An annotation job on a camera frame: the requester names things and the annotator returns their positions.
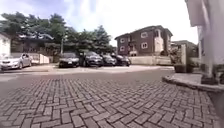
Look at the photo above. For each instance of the grey brick paved road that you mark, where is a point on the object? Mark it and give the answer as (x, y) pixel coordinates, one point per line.
(106, 100)

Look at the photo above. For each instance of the pale concrete parking strip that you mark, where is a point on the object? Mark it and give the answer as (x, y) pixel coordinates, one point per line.
(100, 69)

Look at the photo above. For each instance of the low white wall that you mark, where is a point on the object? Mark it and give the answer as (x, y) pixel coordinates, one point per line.
(150, 60)

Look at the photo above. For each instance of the brown multi-storey building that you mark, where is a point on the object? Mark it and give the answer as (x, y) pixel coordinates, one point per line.
(143, 40)

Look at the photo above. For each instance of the white boundary wall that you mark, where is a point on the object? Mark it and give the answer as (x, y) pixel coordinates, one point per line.
(40, 58)

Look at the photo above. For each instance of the pole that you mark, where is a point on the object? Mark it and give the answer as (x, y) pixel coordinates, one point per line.
(62, 45)

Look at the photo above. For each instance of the silver car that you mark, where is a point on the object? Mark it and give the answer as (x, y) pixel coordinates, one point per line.
(15, 62)

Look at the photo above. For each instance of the row of trees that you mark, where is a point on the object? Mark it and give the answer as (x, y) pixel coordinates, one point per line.
(50, 28)

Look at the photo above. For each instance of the raised concrete slab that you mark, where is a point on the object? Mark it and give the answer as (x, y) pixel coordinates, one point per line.
(193, 80)

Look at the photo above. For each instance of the white building with column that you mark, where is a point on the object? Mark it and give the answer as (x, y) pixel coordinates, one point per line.
(213, 30)

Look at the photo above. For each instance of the small white building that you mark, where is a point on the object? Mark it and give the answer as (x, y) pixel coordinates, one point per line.
(4, 46)

